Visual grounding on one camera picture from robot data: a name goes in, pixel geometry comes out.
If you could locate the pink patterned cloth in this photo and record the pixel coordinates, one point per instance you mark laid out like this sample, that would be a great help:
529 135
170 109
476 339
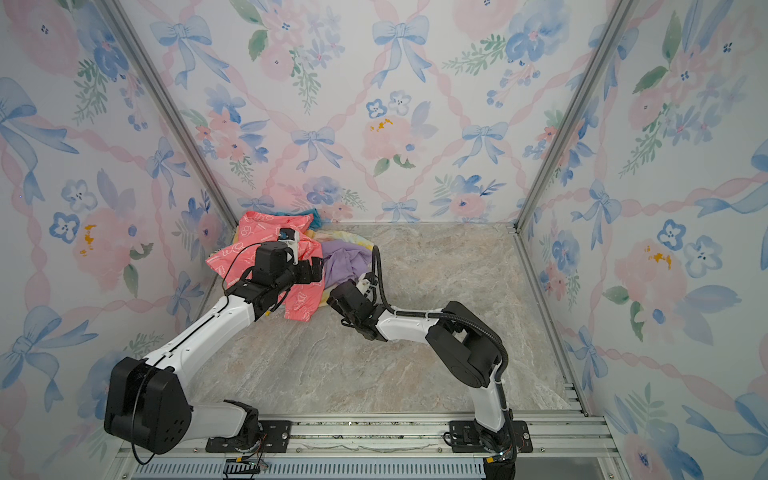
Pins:
303 300

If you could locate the left corner aluminium post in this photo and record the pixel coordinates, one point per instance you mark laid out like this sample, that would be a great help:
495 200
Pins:
117 19

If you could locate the right corner aluminium post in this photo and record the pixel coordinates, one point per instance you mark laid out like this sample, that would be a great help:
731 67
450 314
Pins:
614 29

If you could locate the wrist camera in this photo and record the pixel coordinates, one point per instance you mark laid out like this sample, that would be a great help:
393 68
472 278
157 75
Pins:
291 238
366 283

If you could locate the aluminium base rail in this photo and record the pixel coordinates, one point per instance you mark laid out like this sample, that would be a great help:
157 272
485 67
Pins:
555 445

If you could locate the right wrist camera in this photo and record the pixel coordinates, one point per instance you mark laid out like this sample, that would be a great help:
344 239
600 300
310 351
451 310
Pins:
366 283

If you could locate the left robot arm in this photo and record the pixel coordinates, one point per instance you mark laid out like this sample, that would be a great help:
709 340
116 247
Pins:
147 403

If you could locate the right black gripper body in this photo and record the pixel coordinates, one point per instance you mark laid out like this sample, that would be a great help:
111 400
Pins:
335 308

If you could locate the yellow floral cloth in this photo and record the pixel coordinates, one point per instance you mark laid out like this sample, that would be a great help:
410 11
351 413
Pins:
323 236

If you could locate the purple cloth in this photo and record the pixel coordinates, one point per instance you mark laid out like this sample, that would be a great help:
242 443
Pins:
344 261

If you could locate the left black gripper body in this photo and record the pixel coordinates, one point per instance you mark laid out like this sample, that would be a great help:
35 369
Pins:
287 282

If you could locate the corner aluminium post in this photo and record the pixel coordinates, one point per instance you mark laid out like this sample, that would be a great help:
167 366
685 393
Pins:
117 19
614 29

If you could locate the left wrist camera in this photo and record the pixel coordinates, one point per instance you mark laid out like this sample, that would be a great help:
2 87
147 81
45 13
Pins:
291 238

